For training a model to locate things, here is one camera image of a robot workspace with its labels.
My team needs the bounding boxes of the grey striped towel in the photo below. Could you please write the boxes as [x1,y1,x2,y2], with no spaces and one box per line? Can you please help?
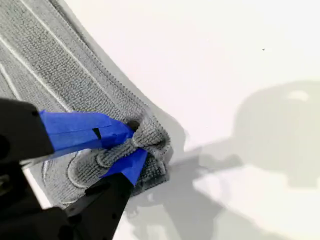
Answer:
[0,0,175,211]

